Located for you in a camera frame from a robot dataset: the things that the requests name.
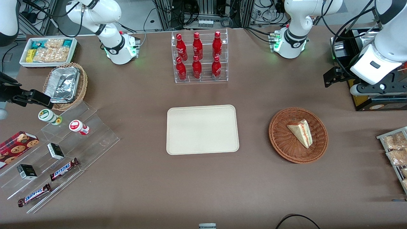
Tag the round brown wicker basket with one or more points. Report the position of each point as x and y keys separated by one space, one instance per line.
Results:
x=283 y=140

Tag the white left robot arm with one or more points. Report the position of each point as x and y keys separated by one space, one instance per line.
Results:
x=295 y=19

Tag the red lid yogurt cup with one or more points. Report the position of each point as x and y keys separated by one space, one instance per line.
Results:
x=77 y=126

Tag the small grey device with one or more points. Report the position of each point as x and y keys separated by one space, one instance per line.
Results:
x=207 y=226

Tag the small clear cracker bag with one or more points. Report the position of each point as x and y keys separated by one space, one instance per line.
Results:
x=54 y=43

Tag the white snack bin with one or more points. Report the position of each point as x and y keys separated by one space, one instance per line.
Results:
x=73 y=51

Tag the teal snack packet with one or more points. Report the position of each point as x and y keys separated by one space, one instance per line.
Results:
x=67 y=43
x=37 y=44

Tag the black food warmer machine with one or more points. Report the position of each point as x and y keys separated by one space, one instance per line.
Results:
x=365 y=101

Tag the red cola bottle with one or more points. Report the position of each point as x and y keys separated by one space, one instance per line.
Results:
x=181 y=70
x=197 y=46
x=196 y=68
x=181 y=47
x=216 y=68
x=217 y=44

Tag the beige plastic tray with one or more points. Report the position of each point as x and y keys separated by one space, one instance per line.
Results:
x=202 y=129

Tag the red cookie box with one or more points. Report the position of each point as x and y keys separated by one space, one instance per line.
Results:
x=16 y=148

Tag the light wicker basket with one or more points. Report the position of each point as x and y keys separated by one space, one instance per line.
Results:
x=82 y=86

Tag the clear fried snack bag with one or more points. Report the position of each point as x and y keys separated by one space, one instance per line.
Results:
x=397 y=157
x=404 y=172
x=396 y=141

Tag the aluminium foil container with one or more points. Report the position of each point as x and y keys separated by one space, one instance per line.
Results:
x=62 y=84

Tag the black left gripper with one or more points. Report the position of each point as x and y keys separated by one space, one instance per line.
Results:
x=343 y=73

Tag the Snickers bar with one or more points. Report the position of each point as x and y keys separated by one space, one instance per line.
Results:
x=63 y=169
x=34 y=195

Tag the large clear cracker bag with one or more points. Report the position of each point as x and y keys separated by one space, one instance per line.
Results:
x=51 y=54

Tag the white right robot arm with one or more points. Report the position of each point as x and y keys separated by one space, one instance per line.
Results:
x=111 y=44

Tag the tray of packaged crackers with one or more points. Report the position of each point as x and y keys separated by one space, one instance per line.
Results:
x=394 y=168

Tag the triangular sandwich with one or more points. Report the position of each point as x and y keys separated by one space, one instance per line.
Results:
x=302 y=133

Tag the clear acrylic stepped stand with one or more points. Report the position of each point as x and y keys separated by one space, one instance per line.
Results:
x=95 y=143

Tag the yellow snack packet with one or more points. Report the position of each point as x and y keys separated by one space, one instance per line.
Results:
x=30 y=55

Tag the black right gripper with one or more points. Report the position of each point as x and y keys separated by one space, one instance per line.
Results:
x=7 y=93

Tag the clear acrylic bottle rack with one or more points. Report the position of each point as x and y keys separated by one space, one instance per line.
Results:
x=205 y=71

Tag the green lid yogurt cup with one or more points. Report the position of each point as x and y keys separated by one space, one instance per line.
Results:
x=47 y=115

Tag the small black box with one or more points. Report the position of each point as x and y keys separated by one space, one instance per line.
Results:
x=27 y=171
x=55 y=151

